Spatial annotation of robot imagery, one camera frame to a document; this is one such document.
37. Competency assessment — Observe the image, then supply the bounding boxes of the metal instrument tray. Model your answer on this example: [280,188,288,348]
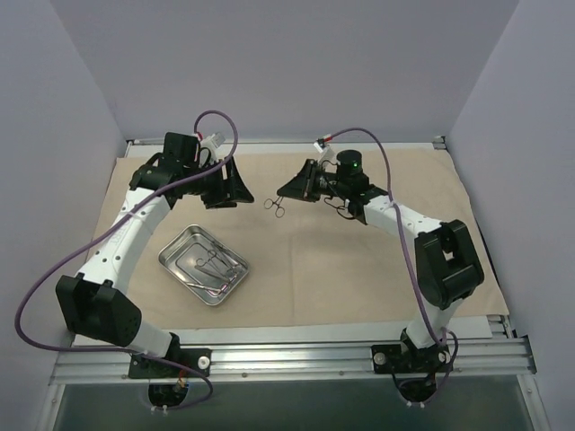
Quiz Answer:
[158,224,250,307]

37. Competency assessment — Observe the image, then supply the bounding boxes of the beige cloth wrap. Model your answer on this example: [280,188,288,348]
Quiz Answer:
[128,149,508,330]

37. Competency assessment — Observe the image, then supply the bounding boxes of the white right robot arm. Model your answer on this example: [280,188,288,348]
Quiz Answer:
[277,150,484,371]

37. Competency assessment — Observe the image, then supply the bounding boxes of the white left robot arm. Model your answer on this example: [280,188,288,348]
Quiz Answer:
[56,132,254,376]

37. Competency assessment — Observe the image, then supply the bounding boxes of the steel surgical scissors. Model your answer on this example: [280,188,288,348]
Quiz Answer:
[220,265,243,291]

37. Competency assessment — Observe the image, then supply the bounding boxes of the steel tweezers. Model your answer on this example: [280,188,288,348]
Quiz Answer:
[183,281,226,295]

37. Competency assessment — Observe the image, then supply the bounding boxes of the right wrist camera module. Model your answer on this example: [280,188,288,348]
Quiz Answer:
[336,149,369,189]

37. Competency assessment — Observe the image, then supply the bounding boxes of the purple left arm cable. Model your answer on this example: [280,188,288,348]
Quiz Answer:
[13,110,238,409]

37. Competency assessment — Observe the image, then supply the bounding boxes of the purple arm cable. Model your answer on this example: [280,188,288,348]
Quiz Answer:
[13,110,238,409]
[330,128,459,400]

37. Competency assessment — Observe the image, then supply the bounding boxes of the aluminium mounting rail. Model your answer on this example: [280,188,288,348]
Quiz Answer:
[50,339,536,385]

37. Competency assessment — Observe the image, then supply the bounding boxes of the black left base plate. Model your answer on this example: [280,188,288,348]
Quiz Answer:
[128,347,212,380]

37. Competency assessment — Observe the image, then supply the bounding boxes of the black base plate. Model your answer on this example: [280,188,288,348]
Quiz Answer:
[370,343,452,374]
[128,347,212,380]

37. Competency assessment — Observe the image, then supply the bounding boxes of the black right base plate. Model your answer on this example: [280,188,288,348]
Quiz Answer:
[370,343,452,374]

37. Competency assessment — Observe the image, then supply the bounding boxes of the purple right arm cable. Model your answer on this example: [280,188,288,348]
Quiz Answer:
[330,128,459,400]

